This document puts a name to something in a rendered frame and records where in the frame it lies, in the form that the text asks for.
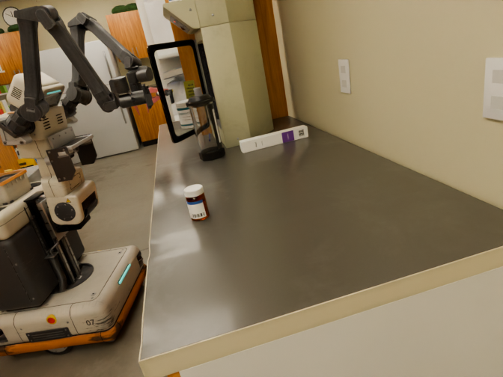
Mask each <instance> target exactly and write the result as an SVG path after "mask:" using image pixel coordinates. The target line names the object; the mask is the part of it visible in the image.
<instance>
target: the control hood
mask: <svg viewBox="0 0 503 377"><path fill-rule="evenodd" d="M162 7H163V16H164V17H165V18H166V19H167V20H169V21H170V17H171V16H172V17H174V18H175V19H176V20H177V21H178V22H180V23H182V24H183V25H185V26H186V27H187V28H188V29H190V30H189V32H188V33H187V34H194V33H195V32H196V31H197V30H198V29H199V28H200V23H199V19H198V13H197V10H196V6H195V0H182V1H173V2H169V3H164V4H163V5H162ZM170 22H171V21H170Z"/></svg>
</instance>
